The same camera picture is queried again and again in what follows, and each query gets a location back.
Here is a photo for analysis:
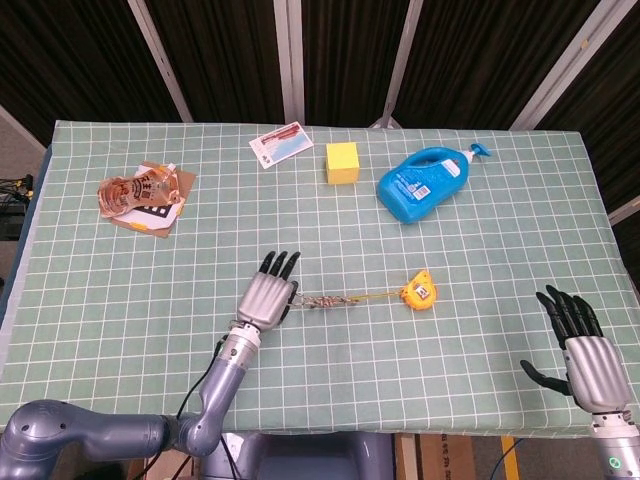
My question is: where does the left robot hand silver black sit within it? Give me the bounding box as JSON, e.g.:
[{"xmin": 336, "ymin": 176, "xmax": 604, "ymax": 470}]
[{"xmin": 234, "ymin": 249, "xmax": 302, "ymax": 334}]

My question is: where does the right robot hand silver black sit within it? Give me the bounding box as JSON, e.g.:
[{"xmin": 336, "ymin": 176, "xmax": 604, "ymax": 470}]
[{"xmin": 519, "ymin": 284, "xmax": 632, "ymax": 415}]

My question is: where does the speckled rope loop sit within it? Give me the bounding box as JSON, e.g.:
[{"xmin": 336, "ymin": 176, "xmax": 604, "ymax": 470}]
[{"xmin": 291, "ymin": 292, "xmax": 361, "ymax": 311}]

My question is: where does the yellow tape measure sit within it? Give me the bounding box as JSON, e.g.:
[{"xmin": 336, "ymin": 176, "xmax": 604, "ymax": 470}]
[{"xmin": 349, "ymin": 268, "xmax": 438, "ymax": 314}]

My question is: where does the green checked tablecloth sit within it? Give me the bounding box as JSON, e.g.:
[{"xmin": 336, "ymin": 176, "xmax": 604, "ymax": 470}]
[{"xmin": 0, "ymin": 119, "xmax": 640, "ymax": 436}]

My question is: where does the brown cardboard sheet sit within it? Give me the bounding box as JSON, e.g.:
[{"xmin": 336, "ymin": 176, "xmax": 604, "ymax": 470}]
[{"xmin": 112, "ymin": 160, "xmax": 198, "ymax": 240}]

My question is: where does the white paper black marker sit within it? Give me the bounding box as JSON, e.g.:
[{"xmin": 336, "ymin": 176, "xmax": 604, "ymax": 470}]
[{"xmin": 122, "ymin": 199, "xmax": 184, "ymax": 229}]

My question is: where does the printed postcard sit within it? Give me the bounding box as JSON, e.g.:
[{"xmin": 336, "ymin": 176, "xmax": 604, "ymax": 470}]
[{"xmin": 248, "ymin": 122, "xmax": 315, "ymax": 170}]

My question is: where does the yellow cube block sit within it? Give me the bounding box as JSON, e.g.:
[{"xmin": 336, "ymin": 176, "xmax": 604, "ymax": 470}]
[{"xmin": 325, "ymin": 141, "xmax": 361, "ymax": 186}]

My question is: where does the grey-blue robot torso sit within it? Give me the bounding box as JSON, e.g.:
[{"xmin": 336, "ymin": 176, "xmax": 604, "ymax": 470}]
[{"xmin": 199, "ymin": 432, "xmax": 396, "ymax": 480}]

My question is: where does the brown cardboard box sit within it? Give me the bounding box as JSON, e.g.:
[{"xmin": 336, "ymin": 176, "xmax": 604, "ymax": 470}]
[{"xmin": 394, "ymin": 433, "xmax": 506, "ymax": 480}]

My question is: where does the orange crumpled plastic wrapper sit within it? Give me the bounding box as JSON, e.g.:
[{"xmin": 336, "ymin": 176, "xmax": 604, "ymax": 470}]
[{"xmin": 97, "ymin": 163, "xmax": 182, "ymax": 220}]

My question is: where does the blue detergent pump bottle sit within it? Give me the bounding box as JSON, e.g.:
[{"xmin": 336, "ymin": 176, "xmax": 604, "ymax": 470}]
[{"xmin": 376, "ymin": 142, "xmax": 494, "ymax": 225}]

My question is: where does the black curtain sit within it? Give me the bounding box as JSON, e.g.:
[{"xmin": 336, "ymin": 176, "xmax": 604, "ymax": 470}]
[{"xmin": 0, "ymin": 0, "xmax": 640, "ymax": 211}]

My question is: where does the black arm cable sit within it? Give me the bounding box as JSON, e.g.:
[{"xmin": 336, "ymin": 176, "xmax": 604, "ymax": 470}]
[{"xmin": 172, "ymin": 337, "xmax": 226, "ymax": 480}]

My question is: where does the white frame post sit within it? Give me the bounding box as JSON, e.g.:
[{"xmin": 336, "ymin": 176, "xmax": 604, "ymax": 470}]
[
  {"xmin": 127, "ymin": 0, "xmax": 194, "ymax": 123},
  {"xmin": 369, "ymin": 0, "xmax": 426, "ymax": 129},
  {"xmin": 509, "ymin": 0, "xmax": 629, "ymax": 132},
  {"xmin": 273, "ymin": 0, "xmax": 306, "ymax": 125}
]

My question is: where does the black cable bundle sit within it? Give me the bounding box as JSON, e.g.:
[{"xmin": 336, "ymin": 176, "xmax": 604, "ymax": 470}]
[{"xmin": 0, "ymin": 173, "xmax": 36, "ymax": 241}]

